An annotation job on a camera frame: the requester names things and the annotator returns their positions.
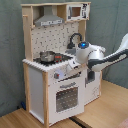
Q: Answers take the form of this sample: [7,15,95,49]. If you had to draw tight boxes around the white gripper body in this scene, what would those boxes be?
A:
[67,60,83,75]

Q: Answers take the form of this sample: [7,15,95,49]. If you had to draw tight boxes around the white oven door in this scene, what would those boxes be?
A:
[49,77,84,124]

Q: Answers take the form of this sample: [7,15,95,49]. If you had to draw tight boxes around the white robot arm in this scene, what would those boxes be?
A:
[67,33,128,74]

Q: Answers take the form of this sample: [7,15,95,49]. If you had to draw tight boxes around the wooden toy kitchen unit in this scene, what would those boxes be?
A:
[22,2,102,128]

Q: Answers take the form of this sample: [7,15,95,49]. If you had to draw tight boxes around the left red stove knob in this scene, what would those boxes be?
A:
[54,73,60,79]

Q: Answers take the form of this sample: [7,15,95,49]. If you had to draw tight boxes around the black toy stovetop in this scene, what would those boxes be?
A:
[35,53,71,66]

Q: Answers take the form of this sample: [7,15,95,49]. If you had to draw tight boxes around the grey toy sink basin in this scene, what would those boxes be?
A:
[65,49,76,56]

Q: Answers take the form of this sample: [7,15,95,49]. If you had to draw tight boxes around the white cabinet door with dispenser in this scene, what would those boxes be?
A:
[83,68,102,105]

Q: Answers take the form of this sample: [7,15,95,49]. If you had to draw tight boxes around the black toy faucet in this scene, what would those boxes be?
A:
[67,33,82,49]

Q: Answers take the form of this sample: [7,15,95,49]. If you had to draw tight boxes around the small metal cooking pot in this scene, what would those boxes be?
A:
[40,51,55,62]

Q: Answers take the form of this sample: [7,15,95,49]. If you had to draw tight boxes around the grey range hood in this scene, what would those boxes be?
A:
[34,5,64,27]

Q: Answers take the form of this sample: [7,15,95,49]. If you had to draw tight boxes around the toy microwave with door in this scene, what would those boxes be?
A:
[67,3,90,21]

